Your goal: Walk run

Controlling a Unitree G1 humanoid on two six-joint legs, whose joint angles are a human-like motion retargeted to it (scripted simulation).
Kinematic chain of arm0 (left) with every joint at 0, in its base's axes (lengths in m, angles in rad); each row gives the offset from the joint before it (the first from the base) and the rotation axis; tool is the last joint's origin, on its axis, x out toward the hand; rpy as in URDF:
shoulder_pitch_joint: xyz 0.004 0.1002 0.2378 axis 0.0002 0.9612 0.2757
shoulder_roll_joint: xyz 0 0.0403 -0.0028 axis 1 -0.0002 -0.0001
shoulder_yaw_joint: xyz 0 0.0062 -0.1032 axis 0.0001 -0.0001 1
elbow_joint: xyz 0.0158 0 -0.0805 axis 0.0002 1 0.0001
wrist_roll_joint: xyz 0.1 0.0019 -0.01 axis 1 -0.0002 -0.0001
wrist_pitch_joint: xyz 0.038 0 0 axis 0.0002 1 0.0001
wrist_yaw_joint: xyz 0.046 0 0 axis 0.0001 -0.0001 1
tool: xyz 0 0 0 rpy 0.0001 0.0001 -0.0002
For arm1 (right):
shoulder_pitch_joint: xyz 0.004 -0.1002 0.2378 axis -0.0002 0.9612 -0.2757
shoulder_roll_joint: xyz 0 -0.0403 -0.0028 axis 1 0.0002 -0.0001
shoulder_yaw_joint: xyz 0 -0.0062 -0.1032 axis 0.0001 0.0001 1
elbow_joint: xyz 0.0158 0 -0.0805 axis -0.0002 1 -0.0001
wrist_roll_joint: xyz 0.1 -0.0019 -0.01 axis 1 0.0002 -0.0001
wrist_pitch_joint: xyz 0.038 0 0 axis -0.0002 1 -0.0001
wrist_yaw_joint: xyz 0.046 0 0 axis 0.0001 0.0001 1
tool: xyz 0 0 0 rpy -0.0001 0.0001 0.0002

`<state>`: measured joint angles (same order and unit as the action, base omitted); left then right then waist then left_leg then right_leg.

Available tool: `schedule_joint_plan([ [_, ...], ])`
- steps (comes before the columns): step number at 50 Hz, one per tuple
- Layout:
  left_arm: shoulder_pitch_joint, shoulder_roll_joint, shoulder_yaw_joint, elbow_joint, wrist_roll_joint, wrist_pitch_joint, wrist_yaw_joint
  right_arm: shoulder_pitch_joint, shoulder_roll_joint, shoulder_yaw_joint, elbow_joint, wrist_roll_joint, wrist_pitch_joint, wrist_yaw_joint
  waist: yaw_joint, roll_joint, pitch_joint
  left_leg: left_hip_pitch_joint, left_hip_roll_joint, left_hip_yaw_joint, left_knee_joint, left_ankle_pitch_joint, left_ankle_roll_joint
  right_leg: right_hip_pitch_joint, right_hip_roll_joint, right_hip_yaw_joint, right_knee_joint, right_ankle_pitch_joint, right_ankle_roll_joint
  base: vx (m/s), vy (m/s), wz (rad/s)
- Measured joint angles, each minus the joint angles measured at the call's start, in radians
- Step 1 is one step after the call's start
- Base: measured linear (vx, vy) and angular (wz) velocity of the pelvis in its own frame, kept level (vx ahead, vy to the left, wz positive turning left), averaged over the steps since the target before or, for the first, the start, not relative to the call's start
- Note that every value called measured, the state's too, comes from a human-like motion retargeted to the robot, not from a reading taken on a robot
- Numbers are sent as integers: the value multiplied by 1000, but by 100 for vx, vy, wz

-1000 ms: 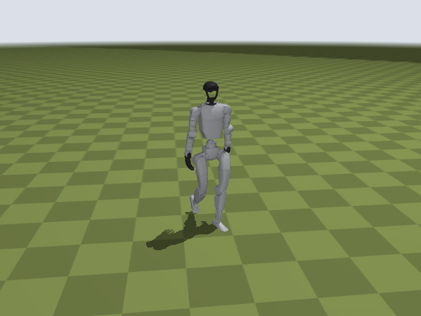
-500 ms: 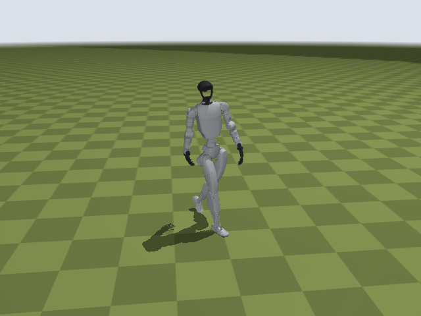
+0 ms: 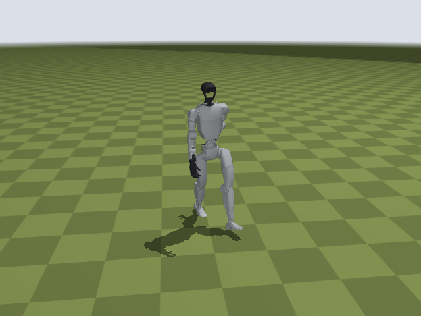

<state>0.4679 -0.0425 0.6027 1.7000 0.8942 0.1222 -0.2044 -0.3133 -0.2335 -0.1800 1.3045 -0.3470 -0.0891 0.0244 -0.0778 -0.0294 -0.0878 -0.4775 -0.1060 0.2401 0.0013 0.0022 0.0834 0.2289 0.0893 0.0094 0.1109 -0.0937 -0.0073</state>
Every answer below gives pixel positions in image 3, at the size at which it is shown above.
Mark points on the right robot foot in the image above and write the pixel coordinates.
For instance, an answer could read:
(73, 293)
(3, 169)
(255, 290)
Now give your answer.
(200, 211)

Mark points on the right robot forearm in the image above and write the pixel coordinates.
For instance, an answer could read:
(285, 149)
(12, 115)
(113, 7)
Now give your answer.
(191, 146)

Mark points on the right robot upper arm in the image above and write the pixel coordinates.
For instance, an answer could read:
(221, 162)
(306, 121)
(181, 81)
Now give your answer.
(192, 114)

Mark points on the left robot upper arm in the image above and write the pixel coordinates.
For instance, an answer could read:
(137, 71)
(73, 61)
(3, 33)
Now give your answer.
(225, 110)

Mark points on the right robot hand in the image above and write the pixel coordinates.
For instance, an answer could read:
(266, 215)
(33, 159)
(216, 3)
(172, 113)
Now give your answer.
(193, 167)

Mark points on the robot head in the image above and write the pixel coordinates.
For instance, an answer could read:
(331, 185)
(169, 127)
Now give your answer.
(207, 87)

